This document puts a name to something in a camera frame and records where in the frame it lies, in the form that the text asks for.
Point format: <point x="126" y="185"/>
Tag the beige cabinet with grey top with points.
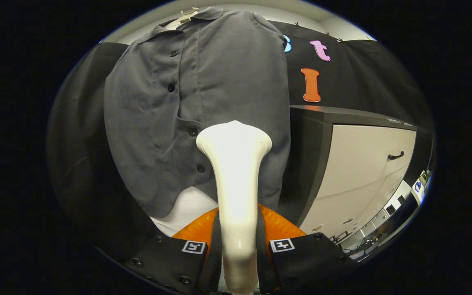
<point x="359" y="172"/>

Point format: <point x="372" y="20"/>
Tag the dark grey button shirt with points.
<point x="228" y="73"/>

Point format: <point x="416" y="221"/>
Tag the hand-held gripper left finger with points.
<point x="166" y="262"/>

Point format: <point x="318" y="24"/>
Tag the black backdrop cloth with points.
<point x="363" y="73"/>

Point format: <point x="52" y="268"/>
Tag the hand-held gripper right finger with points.
<point x="309" y="262"/>

